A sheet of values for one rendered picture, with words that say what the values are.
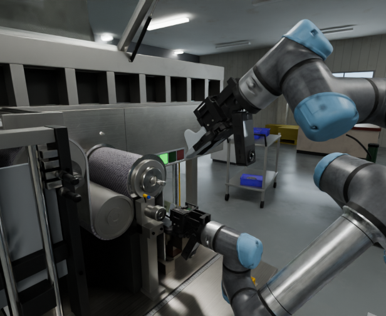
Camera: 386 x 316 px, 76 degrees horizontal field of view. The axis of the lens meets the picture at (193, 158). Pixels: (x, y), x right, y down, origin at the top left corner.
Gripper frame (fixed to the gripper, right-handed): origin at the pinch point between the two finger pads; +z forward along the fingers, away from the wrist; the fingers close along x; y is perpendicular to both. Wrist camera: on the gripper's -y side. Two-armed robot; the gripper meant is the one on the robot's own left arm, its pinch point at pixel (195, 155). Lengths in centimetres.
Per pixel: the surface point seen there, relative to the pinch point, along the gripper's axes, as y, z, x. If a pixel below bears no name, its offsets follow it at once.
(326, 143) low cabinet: -17, 138, -621
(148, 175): 3.7, 15.9, 3.6
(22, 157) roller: 13.2, 11.3, 32.1
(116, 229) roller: -5.2, 26.2, 13.7
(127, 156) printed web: 12.7, 20.3, 3.7
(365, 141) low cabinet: -55, 70, -625
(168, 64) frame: 53, 20, -40
